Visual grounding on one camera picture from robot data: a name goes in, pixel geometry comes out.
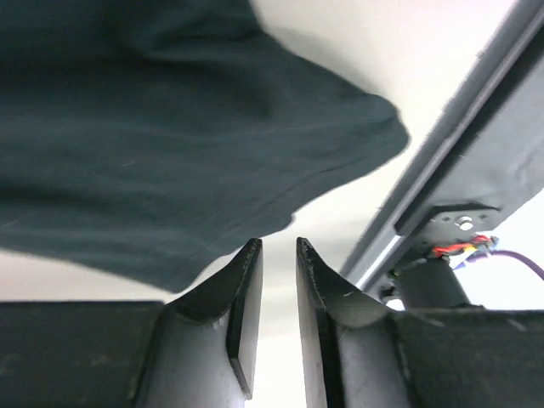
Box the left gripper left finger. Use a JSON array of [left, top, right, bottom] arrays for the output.
[[1, 238, 263, 407]]

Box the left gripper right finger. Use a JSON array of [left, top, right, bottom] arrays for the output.
[[297, 238, 543, 407]]

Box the aluminium frame rail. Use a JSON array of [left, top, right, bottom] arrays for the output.
[[341, 1, 543, 291]]

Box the black t shirt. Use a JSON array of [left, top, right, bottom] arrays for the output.
[[1, 1, 409, 292]]

